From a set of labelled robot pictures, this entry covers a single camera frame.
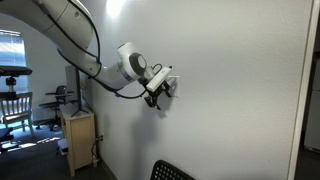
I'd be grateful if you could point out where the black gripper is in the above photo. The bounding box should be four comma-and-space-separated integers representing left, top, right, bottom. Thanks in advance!
138, 75, 178, 111

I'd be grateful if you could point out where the black perforated metal chair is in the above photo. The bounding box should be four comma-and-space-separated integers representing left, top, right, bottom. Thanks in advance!
149, 159, 197, 180

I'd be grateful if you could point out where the light wooden cabinet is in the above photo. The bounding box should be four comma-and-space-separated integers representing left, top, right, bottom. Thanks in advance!
59, 105, 99, 178

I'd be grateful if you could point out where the black office chair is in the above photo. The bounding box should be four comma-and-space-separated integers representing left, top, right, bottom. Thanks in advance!
35, 85, 75, 132

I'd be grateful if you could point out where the small white box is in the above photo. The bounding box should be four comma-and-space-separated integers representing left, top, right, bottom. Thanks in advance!
56, 137, 70, 157

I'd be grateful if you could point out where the white wooden slat chair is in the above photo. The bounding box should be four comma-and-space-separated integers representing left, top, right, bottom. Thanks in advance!
0, 92, 36, 138

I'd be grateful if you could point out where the window blind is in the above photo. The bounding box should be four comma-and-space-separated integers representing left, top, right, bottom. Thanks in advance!
0, 29, 27, 94

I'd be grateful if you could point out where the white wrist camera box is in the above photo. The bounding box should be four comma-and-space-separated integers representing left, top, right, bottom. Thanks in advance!
145, 66, 173, 93

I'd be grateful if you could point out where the white light switch plate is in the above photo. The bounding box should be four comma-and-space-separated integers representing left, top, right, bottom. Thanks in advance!
165, 75, 181, 99

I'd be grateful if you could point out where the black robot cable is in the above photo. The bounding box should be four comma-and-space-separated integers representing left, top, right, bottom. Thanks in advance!
33, 0, 164, 100

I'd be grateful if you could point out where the white door frame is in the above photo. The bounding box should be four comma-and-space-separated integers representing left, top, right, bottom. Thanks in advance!
287, 0, 320, 180

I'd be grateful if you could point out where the black camera on tripod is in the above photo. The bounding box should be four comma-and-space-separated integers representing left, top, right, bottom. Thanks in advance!
0, 65, 34, 95

